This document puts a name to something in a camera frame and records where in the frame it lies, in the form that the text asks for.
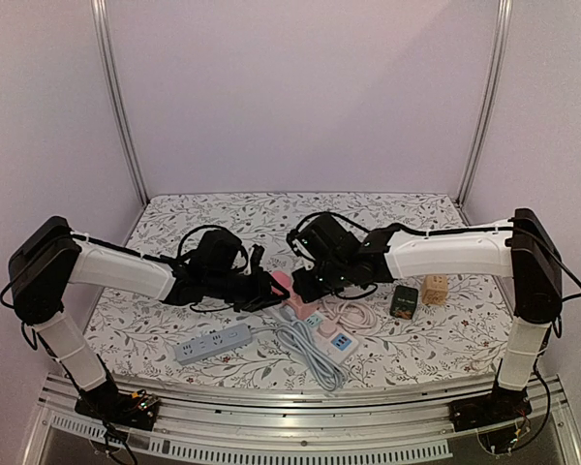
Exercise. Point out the pink plug adapter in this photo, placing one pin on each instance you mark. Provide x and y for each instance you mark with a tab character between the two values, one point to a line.
283	283

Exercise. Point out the white power strip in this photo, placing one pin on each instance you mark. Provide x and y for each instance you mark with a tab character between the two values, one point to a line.
331	339

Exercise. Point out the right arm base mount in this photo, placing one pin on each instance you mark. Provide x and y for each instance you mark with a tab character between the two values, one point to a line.
496	406

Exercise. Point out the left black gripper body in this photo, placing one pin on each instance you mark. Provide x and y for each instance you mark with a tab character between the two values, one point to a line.
245	296

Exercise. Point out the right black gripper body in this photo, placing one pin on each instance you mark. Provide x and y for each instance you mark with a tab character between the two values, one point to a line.
305	282

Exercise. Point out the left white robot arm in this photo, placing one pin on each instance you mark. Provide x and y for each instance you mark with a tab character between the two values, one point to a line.
54	260

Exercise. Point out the pink round plug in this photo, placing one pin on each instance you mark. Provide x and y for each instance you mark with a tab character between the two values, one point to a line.
327	330

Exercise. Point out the dark green cube adapter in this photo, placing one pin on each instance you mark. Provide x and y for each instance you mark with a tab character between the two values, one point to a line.
404	302

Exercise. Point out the aluminium front rail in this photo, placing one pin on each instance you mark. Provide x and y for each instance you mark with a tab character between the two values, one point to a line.
381	425

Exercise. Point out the beige cube socket adapter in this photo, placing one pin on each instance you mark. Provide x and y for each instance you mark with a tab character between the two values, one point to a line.
434	290

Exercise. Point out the grey-blue power strip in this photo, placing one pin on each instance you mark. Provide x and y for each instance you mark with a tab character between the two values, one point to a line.
213	344

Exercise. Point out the pink cube socket adapter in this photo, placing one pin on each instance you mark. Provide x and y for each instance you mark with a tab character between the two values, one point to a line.
302	310

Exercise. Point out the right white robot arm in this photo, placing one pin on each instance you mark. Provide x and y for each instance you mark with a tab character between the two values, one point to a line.
517	248

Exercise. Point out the right aluminium frame post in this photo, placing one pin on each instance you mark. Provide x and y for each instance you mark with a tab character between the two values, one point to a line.
489	97

